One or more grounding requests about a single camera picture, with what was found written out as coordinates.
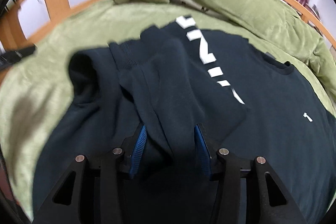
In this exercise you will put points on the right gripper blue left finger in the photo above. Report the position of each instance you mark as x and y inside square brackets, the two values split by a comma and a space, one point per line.
[133, 148]

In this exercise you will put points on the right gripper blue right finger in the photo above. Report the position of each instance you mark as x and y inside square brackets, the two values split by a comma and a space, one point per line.
[206, 150]

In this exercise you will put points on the dark navy sweatshirt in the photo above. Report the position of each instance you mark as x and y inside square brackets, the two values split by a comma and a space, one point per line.
[275, 139]

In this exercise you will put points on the green plush bed sheet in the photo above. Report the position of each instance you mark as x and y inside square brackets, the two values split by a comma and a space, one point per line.
[37, 91]

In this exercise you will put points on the green quilt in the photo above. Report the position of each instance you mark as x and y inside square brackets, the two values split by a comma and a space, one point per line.
[236, 3]

